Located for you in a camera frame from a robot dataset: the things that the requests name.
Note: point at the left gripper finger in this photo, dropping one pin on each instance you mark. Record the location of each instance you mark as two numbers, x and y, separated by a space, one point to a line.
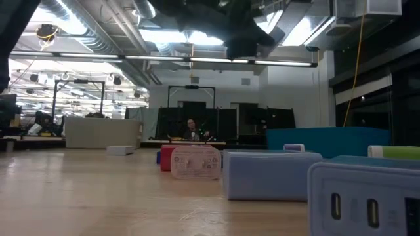
241 47
265 37

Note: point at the small purple white charger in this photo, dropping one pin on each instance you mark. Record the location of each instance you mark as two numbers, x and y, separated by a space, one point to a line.
293 147

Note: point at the large lavender wall charger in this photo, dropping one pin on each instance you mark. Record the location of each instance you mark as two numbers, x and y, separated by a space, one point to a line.
265 177

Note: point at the green wall charger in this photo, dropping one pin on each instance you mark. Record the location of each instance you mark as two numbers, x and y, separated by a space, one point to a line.
397 152

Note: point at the grey power strip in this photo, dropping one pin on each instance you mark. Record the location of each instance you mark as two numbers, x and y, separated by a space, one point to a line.
354 203

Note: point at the black background robot arm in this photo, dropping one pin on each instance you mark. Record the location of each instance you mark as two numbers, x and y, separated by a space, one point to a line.
46 123

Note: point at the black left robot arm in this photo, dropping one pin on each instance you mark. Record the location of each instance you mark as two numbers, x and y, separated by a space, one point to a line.
13 39

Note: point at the black curtain panel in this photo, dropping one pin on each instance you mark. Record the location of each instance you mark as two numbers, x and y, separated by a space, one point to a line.
170 121
279 119

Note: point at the person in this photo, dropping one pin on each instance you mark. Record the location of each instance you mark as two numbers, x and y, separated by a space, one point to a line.
193 131
95 115

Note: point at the white ceiling unit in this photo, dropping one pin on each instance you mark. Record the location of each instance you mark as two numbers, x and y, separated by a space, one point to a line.
377 8

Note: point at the blue plastic tray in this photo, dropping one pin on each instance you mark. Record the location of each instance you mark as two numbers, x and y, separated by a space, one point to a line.
328 141

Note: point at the grey curtain panel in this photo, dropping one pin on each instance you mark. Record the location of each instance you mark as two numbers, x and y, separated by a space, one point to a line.
144 121

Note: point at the long overhead light strip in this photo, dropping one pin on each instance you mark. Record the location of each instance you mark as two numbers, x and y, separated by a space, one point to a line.
88 55

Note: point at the small red rectangular box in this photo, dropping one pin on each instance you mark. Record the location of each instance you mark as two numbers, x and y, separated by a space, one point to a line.
165 157

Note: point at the small blue rectangular box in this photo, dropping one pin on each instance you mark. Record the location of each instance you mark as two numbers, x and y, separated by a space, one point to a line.
158 157

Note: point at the beige partition box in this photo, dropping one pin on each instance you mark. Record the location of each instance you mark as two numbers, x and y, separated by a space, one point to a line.
101 132

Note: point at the silver rectangular box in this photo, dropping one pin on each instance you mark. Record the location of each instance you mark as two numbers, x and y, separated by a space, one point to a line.
119 150

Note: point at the wooden workbench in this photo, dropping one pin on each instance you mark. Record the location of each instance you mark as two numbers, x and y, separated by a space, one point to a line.
39 138

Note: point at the dark computer monitor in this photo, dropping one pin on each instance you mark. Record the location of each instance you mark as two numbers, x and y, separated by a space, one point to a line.
6 108

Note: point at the grey wall vent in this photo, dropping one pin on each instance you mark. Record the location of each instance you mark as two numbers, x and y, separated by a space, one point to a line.
245 81
195 80

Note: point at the black metal rig frame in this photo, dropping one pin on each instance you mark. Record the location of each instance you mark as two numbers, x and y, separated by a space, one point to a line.
192 86
78 81

